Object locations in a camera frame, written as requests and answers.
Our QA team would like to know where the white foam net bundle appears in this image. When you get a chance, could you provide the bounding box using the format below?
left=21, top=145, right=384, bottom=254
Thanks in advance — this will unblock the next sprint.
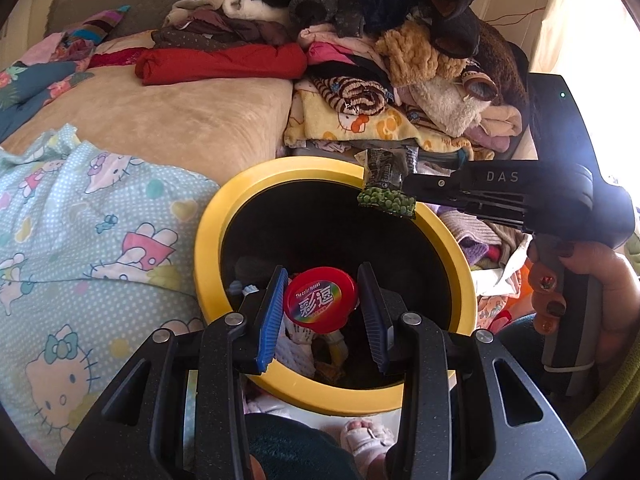
left=276, top=315, right=316, bottom=378

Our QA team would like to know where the red rainbow candy tube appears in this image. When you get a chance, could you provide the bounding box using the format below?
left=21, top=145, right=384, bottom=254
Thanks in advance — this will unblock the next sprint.
left=283, top=266, right=358, bottom=335

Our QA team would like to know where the green peas snack packet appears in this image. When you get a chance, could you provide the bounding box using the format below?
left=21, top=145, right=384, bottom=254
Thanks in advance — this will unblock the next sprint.
left=356, top=146, right=418, bottom=219

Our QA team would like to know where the yellow rimmed black trash bin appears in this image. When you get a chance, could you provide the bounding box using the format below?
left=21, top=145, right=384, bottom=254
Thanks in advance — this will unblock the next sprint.
left=194, top=156, right=476, bottom=416

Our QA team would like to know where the person's right hand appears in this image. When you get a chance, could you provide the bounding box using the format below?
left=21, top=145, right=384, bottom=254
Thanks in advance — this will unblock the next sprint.
left=524, top=238, right=640, bottom=366

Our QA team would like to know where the lilac knit sweater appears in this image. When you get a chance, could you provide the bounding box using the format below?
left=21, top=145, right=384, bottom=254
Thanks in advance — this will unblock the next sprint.
left=435, top=206, right=530, bottom=269

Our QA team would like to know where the light blue Hello Kitty blanket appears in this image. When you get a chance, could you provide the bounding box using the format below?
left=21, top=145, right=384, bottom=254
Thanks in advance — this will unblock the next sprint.
left=1, top=125, right=218, bottom=468

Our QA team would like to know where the beige bed sheet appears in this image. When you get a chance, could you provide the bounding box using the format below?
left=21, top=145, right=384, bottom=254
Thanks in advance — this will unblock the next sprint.
left=1, top=39, right=294, bottom=183

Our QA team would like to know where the yellow Hello Kitty blanket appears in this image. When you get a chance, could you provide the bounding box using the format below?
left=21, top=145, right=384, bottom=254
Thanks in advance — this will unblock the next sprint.
left=283, top=79, right=475, bottom=160

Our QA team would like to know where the pile of mixed clothes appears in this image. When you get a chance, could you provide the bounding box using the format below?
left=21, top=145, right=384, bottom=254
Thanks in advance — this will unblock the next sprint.
left=153, top=0, right=529, bottom=160

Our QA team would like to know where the green sweater right sleeve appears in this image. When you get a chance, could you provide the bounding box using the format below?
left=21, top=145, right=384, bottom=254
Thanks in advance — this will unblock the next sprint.
left=570, top=335, right=640, bottom=468

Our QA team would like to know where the red folded garment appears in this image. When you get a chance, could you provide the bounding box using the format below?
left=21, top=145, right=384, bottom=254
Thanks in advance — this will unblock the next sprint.
left=134, top=42, right=307, bottom=86

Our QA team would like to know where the blue and pink floral quilt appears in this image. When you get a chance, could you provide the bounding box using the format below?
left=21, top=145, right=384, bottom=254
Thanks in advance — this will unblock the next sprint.
left=1, top=61, right=94, bottom=141

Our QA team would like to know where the striped colourful pillow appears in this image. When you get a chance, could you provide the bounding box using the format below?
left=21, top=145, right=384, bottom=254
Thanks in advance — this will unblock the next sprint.
left=49, top=6, right=130, bottom=62

